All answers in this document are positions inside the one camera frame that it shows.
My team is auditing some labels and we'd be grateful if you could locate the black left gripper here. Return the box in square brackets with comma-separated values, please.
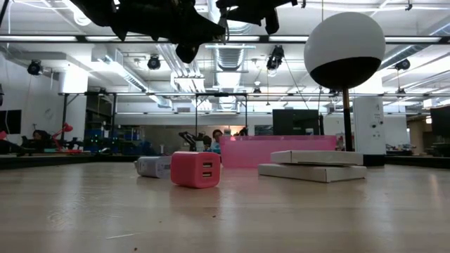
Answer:
[117, 0, 226, 45]

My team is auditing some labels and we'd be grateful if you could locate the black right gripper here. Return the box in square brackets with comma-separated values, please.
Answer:
[216, 0, 298, 26]

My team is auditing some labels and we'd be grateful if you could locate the white cardboard box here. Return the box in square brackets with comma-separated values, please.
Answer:
[257, 162, 368, 183]
[270, 150, 364, 167]

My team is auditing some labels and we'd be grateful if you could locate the pink translucent plastic bin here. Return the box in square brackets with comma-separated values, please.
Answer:
[219, 135, 338, 169]

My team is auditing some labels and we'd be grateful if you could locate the person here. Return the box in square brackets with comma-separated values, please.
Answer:
[210, 129, 224, 155]
[20, 129, 53, 154]

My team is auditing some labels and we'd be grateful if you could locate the white globe lamp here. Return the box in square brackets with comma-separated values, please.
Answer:
[303, 12, 387, 91]

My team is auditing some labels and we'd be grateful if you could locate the black monitor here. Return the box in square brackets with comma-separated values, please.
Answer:
[272, 108, 321, 136]
[430, 105, 450, 138]

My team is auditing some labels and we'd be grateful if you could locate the pink USB charger cube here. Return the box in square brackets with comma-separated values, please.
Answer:
[170, 151, 221, 189]

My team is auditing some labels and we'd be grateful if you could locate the white power adapter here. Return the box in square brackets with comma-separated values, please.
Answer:
[134, 155, 173, 179]

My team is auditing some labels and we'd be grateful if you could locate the black lamp pole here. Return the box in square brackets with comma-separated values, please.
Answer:
[342, 87, 354, 153]

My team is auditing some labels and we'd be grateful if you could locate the white column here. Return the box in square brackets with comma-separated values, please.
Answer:
[353, 96, 386, 167]

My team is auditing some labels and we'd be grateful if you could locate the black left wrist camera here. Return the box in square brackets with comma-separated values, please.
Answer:
[175, 43, 200, 65]

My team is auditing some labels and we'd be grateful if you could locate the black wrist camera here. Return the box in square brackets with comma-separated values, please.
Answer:
[264, 9, 281, 36]
[175, 43, 200, 65]

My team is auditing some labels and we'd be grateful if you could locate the silver ventilation duct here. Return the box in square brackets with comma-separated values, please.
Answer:
[207, 13, 257, 73]

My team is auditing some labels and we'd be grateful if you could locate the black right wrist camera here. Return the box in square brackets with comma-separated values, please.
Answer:
[264, 9, 281, 36]

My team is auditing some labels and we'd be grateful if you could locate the black background frame rig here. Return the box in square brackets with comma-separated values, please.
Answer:
[61, 91, 117, 141]
[195, 92, 249, 138]

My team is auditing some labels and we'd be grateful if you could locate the black aluminium table frame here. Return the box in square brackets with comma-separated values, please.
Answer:
[0, 154, 450, 170]

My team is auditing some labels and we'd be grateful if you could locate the black wall screen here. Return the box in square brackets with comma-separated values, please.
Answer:
[0, 109, 23, 135]

